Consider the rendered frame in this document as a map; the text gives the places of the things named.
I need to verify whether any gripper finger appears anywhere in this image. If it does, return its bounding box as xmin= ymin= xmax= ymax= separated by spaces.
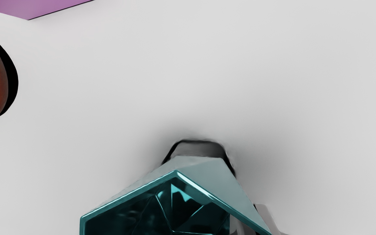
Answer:
xmin=254 ymin=204 xmax=290 ymax=235

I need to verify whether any teal faceted mug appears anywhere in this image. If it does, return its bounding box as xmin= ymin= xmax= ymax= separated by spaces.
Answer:
xmin=79 ymin=155 xmax=273 ymax=235

